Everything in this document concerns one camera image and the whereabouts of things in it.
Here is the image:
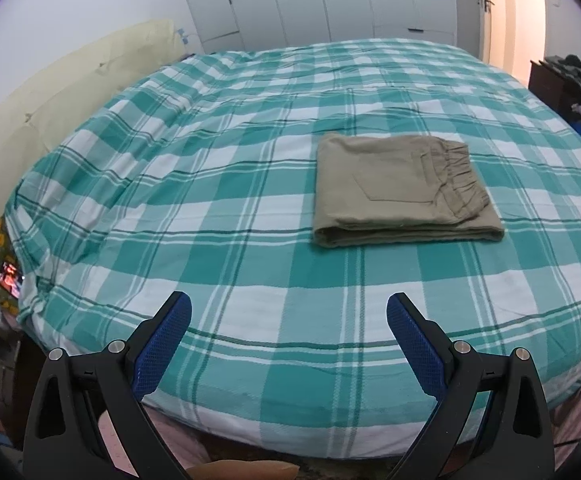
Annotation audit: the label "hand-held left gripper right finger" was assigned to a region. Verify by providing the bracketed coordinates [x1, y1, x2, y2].
[387, 292, 556, 480]

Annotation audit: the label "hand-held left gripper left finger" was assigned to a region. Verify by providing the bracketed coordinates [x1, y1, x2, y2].
[22, 291, 192, 480]

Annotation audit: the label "khaki pants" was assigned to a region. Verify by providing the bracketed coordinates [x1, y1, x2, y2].
[311, 132, 506, 249]

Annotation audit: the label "small lit screen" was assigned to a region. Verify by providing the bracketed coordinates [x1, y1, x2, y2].
[0, 261, 25, 298]

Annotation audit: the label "dark wooden dresser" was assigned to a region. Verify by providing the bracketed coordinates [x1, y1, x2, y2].
[529, 59, 579, 111]

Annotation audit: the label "green white plaid blanket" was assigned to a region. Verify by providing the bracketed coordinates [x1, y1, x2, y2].
[13, 37, 581, 461]

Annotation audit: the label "cream padded headboard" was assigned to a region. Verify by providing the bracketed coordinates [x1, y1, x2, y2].
[0, 20, 191, 251]

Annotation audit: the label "door with metal handle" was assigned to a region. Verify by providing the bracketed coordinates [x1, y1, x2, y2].
[475, 0, 546, 86]

